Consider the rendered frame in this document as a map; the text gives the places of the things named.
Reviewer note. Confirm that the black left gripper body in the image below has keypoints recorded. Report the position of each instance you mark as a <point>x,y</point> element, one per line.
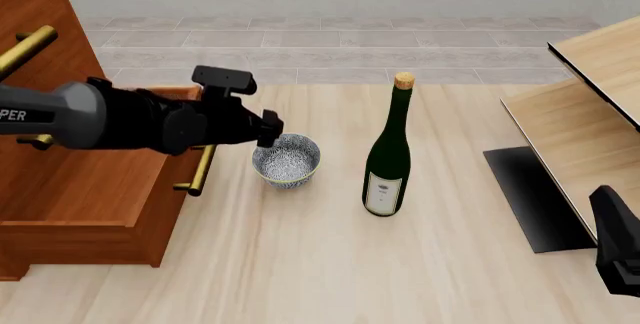
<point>225,121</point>

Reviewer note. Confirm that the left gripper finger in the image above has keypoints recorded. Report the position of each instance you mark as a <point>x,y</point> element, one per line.
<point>266,141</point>
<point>273,121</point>

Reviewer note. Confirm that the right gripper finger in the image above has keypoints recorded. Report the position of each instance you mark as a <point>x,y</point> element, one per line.
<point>617,226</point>

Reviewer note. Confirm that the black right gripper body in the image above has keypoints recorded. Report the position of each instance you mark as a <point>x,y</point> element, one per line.
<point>625,277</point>

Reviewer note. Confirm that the black white patterned bowl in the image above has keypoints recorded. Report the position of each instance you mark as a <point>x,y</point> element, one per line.
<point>287,166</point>

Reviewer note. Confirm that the grey and black left robot arm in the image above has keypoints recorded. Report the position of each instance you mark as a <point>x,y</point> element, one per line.
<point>75,114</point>

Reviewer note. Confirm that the wooden cabinet drawer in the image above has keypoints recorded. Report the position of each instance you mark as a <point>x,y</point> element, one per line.
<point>90,189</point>
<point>65,57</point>
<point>35,5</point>

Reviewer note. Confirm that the wooden cabinet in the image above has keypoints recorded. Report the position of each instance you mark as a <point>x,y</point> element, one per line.
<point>75,196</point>

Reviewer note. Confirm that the pale wooden rack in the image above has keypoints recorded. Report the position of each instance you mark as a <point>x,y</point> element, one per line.
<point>575,132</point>

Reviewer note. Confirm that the dark green wine bottle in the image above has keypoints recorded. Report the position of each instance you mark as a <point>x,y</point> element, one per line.
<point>387,159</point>

